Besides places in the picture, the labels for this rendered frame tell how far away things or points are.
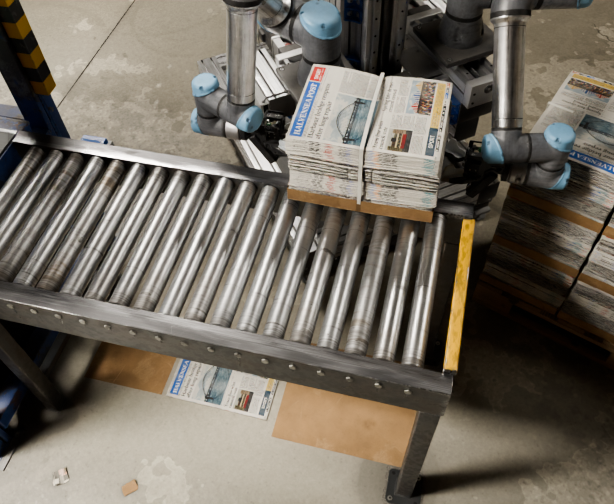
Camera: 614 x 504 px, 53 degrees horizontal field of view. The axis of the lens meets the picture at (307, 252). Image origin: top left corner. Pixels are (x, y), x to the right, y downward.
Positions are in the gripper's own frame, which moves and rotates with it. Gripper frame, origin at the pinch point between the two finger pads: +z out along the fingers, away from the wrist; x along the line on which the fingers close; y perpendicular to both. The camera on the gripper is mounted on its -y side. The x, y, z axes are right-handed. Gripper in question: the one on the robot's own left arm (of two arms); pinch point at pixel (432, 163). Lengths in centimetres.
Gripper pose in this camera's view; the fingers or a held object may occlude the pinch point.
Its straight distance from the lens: 178.7
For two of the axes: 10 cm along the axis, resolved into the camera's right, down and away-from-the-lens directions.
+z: -9.7, -1.7, 1.6
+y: -0.3, -6.1, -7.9
